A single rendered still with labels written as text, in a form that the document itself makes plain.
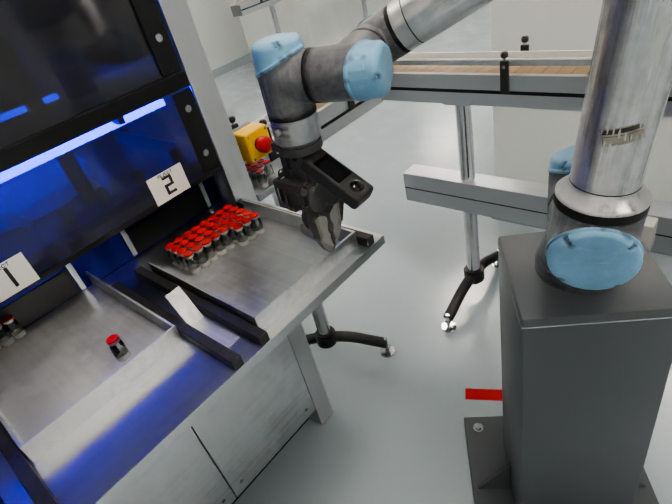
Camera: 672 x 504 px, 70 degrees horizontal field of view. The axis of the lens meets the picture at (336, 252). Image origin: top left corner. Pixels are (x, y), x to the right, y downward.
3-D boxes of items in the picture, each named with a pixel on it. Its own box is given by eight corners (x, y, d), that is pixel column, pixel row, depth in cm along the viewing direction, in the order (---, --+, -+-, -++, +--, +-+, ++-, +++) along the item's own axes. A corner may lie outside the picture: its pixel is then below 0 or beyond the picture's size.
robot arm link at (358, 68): (396, 23, 68) (324, 32, 72) (374, 47, 60) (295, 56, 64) (402, 79, 72) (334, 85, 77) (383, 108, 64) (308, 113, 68)
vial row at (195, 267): (189, 273, 98) (180, 255, 95) (253, 226, 107) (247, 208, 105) (195, 276, 96) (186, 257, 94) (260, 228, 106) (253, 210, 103)
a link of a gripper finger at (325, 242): (312, 244, 90) (301, 202, 85) (336, 252, 87) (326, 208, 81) (301, 253, 89) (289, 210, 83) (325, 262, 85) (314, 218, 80)
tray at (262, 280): (154, 275, 100) (147, 262, 98) (247, 211, 114) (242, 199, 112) (261, 333, 79) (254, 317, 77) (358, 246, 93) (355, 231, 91)
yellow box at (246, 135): (235, 160, 120) (225, 133, 116) (256, 147, 124) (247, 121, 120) (254, 164, 116) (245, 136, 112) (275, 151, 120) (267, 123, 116)
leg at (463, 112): (459, 284, 198) (442, 101, 154) (469, 271, 203) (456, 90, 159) (479, 290, 192) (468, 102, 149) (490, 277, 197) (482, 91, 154)
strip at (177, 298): (177, 320, 86) (164, 296, 83) (191, 310, 88) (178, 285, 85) (226, 349, 78) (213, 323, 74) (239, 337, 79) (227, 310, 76)
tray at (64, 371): (-34, 367, 88) (-46, 354, 87) (94, 283, 103) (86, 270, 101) (34, 462, 67) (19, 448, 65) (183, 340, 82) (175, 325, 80)
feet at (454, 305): (436, 329, 190) (432, 303, 183) (493, 258, 218) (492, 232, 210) (454, 336, 186) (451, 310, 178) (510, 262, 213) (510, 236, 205)
